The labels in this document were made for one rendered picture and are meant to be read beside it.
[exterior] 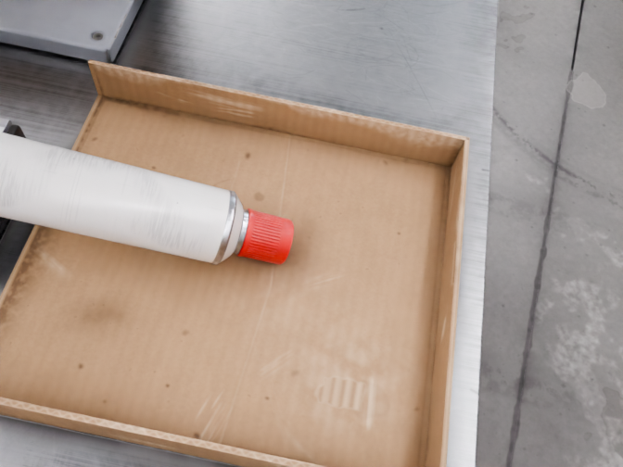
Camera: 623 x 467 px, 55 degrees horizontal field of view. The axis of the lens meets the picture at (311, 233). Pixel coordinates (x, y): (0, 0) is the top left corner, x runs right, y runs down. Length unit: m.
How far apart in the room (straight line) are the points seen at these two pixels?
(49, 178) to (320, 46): 0.29
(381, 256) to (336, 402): 0.11
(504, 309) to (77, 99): 1.10
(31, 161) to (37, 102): 0.16
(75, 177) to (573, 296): 1.28
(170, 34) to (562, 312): 1.14
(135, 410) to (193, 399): 0.04
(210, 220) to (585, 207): 1.36
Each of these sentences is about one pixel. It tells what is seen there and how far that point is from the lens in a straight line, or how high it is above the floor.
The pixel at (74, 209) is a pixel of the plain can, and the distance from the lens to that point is 0.39.
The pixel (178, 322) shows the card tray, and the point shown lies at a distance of 0.42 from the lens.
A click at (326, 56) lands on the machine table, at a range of 0.57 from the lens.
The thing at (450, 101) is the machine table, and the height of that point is 0.83.
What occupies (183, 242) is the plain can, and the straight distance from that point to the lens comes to 0.39.
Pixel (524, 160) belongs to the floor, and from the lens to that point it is 1.67.
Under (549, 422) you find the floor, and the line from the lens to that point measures 1.39.
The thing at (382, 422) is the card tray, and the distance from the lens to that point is 0.41.
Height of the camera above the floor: 1.22
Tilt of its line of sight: 61 degrees down
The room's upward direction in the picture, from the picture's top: 10 degrees clockwise
